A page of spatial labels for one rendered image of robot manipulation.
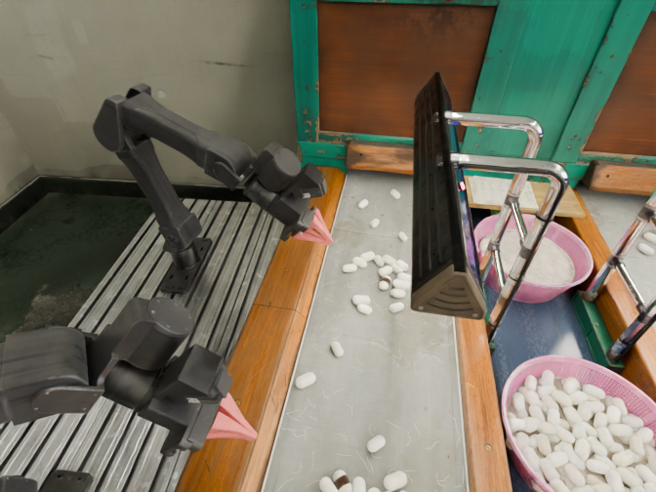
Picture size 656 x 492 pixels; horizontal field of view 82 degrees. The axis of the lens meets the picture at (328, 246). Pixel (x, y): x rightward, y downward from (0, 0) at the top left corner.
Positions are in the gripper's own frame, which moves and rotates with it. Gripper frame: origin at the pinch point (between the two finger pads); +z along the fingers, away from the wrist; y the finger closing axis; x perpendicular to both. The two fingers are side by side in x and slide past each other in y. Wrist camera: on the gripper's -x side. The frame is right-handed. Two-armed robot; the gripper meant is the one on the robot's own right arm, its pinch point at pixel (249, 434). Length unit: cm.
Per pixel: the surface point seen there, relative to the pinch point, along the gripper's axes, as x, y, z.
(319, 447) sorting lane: 3.9, 4.3, 14.1
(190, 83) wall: 68, 163, -58
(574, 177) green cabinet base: -37, 87, 56
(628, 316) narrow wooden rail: -34, 38, 56
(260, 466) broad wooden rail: 8.4, -0.2, 7.1
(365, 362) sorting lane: 0.5, 20.5, 18.6
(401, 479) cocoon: -5.7, 1.3, 22.7
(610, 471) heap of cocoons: -24, 8, 48
